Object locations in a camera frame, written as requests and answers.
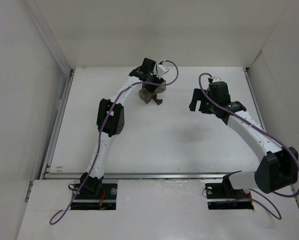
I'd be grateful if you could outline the grey translucent plastic bin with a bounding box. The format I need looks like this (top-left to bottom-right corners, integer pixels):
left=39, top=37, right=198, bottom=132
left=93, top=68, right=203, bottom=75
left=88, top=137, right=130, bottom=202
left=138, top=78, right=166, bottom=104

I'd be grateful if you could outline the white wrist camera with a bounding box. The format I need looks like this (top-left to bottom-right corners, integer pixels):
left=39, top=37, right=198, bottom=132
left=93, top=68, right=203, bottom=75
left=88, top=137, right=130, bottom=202
left=207, top=76, right=222, bottom=84
left=154, top=63, right=170, bottom=79

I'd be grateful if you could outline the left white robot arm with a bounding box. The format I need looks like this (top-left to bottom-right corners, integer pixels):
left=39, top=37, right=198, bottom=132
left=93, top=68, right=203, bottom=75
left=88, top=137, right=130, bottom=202
left=77, top=58, right=170, bottom=197

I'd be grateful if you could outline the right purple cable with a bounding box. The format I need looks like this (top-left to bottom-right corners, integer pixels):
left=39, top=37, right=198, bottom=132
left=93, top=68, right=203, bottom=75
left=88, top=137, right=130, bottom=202
left=198, top=72, right=299, bottom=220

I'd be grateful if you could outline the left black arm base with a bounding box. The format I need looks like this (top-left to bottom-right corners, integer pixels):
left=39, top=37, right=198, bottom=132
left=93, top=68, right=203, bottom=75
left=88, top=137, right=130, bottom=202
left=70, top=176, right=118, bottom=211

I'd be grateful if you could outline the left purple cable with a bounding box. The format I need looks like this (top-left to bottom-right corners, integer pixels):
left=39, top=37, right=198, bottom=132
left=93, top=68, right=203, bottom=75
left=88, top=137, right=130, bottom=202
left=49, top=59, right=179, bottom=226

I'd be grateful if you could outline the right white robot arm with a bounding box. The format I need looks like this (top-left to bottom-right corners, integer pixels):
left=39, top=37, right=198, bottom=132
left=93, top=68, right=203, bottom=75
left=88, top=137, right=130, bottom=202
left=189, top=81, right=299, bottom=194

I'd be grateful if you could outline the purple cable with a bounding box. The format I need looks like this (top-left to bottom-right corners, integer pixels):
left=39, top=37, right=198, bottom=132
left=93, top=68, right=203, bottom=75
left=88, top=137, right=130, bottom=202
left=49, top=59, right=179, bottom=226
left=198, top=72, right=299, bottom=220

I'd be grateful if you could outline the dark wood arch block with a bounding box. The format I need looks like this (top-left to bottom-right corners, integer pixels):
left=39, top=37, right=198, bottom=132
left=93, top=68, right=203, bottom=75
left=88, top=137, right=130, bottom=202
left=152, top=96, right=163, bottom=105

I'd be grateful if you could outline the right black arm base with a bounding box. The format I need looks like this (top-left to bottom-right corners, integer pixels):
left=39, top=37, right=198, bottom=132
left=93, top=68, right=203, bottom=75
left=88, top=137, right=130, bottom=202
left=204, top=171, right=254, bottom=210

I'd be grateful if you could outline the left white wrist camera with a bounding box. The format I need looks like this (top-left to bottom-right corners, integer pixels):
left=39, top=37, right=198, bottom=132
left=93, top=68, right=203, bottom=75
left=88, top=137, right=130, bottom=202
left=154, top=63, right=170, bottom=79

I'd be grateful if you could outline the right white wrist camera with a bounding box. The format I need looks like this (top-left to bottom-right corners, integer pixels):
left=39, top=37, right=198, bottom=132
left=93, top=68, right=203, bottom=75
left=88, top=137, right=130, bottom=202
left=207, top=76, right=222, bottom=84

